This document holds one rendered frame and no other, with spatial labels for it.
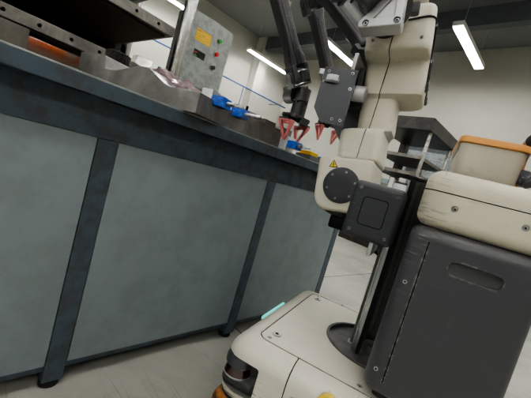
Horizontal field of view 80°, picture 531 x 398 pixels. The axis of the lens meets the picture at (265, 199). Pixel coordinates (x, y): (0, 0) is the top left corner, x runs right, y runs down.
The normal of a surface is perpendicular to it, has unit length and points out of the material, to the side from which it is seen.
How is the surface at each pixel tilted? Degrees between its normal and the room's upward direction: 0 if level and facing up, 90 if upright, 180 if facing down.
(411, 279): 90
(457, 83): 90
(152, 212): 90
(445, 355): 90
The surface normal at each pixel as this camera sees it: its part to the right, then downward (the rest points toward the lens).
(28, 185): 0.71, 0.26
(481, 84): -0.69, -0.14
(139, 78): -0.40, -0.04
